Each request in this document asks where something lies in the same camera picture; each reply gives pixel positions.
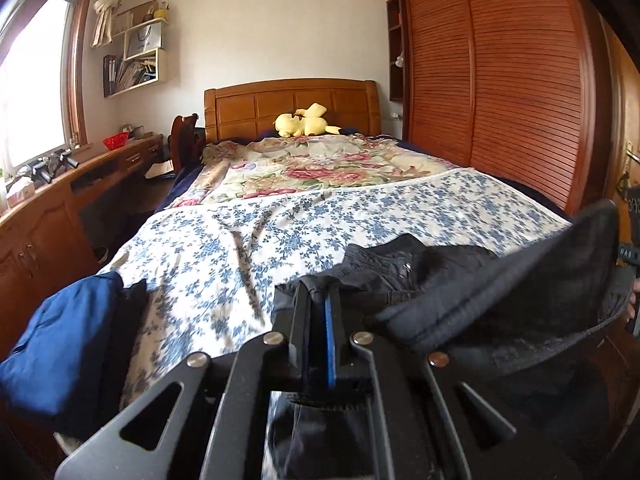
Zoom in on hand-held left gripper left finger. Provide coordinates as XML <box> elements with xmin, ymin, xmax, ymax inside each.
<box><xmin>55</xmin><ymin>280</ymin><xmax>327</xmax><ymax>480</ymax></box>

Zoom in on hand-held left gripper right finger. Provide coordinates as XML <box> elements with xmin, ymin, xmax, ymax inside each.
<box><xmin>325</xmin><ymin>282</ymin><xmax>581</xmax><ymax>480</ymax></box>

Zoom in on black jacket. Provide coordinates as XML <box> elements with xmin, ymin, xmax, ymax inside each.
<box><xmin>267</xmin><ymin>200</ymin><xmax>638</xmax><ymax>480</ymax></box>

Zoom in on person's right hand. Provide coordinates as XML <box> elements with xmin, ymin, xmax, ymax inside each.
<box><xmin>625</xmin><ymin>280</ymin><xmax>640</xmax><ymax>322</ymax></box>

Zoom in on wooden bed with floral bedding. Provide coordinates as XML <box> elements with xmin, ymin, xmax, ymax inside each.
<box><xmin>55</xmin><ymin>167</ymin><xmax>573</xmax><ymax>456</ymax></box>

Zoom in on wooden door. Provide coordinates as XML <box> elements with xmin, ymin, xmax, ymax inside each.
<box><xmin>600</xmin><ymin>20</ymin><xmax>640</xmax><ymax>211</ymax></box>

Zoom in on pink floral quilt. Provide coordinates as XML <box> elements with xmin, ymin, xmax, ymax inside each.
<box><xmin>170</xmin><ymin>132</ymin><xmax>461</xmax><ymax>211</ymax></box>

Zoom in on black folded cloth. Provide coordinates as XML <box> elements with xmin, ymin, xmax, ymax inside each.
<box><xmin>120</xmin><ymin>279</ymin><xmax>149</xmax><ymax>323</ymax></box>

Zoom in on wooden slatted wardrobe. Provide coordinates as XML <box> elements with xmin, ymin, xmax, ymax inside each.
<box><xmin>384</xmin><ymin>0</ymin><xmax>616</xmax><ymax>216</ymax></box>

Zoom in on yellow plush toy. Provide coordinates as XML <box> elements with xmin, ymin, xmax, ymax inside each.
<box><xmin>273</xmin><ymin>103</ymin><xmax>341</xmax><ymax>138</ymax></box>

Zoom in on wooden bed headboard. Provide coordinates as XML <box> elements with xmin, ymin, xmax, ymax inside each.
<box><xmin>203</xmin><ymin>78</ymin><xmax>382</xmax><ymax>143</ymax></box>

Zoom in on wooden chair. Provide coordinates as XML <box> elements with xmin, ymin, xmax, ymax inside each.
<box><xmin>170</xmin><ymin>112</ymin><xmax>206</xmax><ymax>176</ymax></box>

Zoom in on navy folded cloth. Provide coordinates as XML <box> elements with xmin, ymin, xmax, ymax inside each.
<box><xmin>0</xmin><ymin>272</ymin><xmax>126</xmax><ymax>423</ymax></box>

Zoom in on wooden desk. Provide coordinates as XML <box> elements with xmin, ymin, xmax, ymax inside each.
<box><xmin>0</xmin><ymin>134</ymin><xmax>166</xmax><ymax>361</ymax></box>

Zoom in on black device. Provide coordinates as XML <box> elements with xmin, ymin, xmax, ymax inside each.
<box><xmin>17</xmin><ymin>149</ymin><xmax>80</xmax><ymax>183</ymax></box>

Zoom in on upright books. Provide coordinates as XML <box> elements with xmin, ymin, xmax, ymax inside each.
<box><xmin>103</xmin><ymin>55</ymin><xmax>118</xmax><ymax>96</ymax></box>

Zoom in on white paper bag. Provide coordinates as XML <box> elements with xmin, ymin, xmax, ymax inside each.
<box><xmin>122</xmin><ymin>19</ymin><xmax>165</xmax><ymax>58</ymax></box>

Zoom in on window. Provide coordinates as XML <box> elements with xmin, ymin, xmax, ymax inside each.
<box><xmin>0</xmin><ymin>0</ymin><xmax>98</xmax><ymax>176</ymax></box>

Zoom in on tied beige curtain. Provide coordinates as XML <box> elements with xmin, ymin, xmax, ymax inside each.
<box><xmin>91</xmin><ymin>0</ymin><xmax>138</xmax><ymax>48</ymax></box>

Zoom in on brass door handle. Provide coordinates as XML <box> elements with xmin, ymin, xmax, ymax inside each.
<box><xmin>617</xmin><ymin>140</ymin><xmax>640</xmax><ymax>196</ymax></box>

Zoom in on white wall shelf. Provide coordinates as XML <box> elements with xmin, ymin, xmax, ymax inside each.
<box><xmin>102</xmin><ymin>2</ymin><xmax>173</xmax><ymax>98</ymax></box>

